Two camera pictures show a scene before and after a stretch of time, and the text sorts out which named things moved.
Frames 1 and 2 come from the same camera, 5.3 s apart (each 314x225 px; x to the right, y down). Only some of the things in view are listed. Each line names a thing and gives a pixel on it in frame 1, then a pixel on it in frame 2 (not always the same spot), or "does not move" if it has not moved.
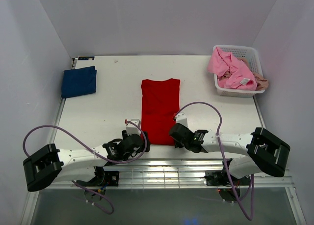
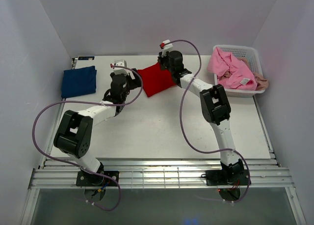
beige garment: (262, 83) does not move
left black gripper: (146, 144) to (134, 80)
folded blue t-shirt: (79, 81) does not move
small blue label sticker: (86, 58) does not move
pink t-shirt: (241, 76) does not move
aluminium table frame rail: (177, 175) does not move
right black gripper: (175, 137) to (161, 61)
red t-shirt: (160, 103) to (155, 79)
